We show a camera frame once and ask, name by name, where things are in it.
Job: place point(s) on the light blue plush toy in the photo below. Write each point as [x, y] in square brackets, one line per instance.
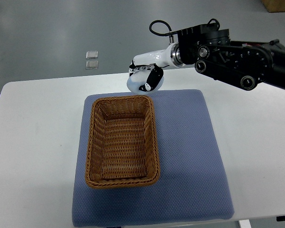
[145, 82]

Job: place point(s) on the brown wicker basket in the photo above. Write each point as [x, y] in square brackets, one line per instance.
[122, 149]

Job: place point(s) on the silver floor plate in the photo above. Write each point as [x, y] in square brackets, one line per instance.
[91, 55]
[92, 64]

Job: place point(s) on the cardboard box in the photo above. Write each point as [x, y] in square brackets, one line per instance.
[274, 6]

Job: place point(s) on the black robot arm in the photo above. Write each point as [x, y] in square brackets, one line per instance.
[243, 64]

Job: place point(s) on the lower silver floor plate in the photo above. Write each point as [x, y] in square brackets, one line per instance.
[92, 64]

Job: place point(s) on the white table leg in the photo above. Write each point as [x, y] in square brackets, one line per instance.
[244, 223]

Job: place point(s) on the blue fabric mat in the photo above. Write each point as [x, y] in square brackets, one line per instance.
[192, 185]

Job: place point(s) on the upper silver floor plate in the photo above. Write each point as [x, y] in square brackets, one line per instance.
[91, 55]

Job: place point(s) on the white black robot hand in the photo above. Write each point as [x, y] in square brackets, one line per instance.
[157, 60]

